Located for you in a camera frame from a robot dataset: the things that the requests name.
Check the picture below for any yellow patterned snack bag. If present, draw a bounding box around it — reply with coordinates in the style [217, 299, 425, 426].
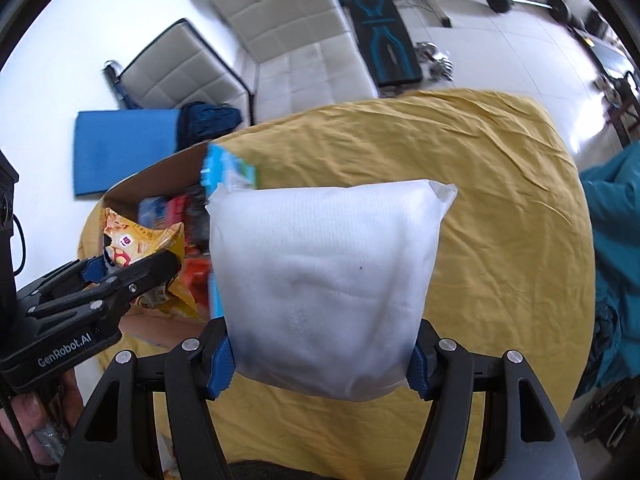
[102, 208, 201, 320]

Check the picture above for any orange snack bag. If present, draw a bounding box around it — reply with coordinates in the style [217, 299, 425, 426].
[180, 257, 212, 307]

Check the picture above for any black snack packet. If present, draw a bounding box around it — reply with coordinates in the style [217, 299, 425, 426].
[184, 184, 209, 254]

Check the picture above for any white soft pouch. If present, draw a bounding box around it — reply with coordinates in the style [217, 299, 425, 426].
[207, 180, 458, 401]

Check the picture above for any light blue tissue pack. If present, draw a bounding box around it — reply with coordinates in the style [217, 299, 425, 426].
[138, 196, 166, 229]

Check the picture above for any red snack packet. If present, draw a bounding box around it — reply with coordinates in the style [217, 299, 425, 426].
[165, 194, 191, 226]

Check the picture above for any open cardboard box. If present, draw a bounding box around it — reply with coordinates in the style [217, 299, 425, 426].
[96, 140, 262, 351]

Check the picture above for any blue foam mat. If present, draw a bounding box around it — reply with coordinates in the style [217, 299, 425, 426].
[73, 110, 179, 196]

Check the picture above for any yellow tablecloth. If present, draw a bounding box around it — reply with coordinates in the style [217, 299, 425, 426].
[77, 88, 597, 480]

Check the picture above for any dark blue knitted cloth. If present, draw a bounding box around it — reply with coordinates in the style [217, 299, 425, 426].
[177, 101, 243, 151]

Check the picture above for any white padded chair left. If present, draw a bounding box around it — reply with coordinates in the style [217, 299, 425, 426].
[105, 18, 254, 126]

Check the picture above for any white padded chair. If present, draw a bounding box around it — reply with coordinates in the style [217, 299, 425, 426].
[208, 0, 378, 122]
[105, 18, 254, 126]

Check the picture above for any teal bean bag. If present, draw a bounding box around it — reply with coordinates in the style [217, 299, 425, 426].
[575, 142, 639, 396]

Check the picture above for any white padded chair right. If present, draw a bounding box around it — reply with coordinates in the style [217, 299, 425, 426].
[208, 0, 378, 122]

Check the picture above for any black blue bench pad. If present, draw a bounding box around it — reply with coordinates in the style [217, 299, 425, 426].
[343, 0, 423, 88]

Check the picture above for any dark wooden chair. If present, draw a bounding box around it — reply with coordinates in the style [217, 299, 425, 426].
[594, 70, 639, 148]

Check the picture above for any chrome dumbbell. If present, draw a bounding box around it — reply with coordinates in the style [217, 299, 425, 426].
[414, 41, 454, 81]

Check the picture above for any black treadmill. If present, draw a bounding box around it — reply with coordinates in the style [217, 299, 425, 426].
[570, 27, 636, 79]

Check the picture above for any floor barbell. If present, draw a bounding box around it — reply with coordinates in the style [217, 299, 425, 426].
[485, 0, 572, 24]

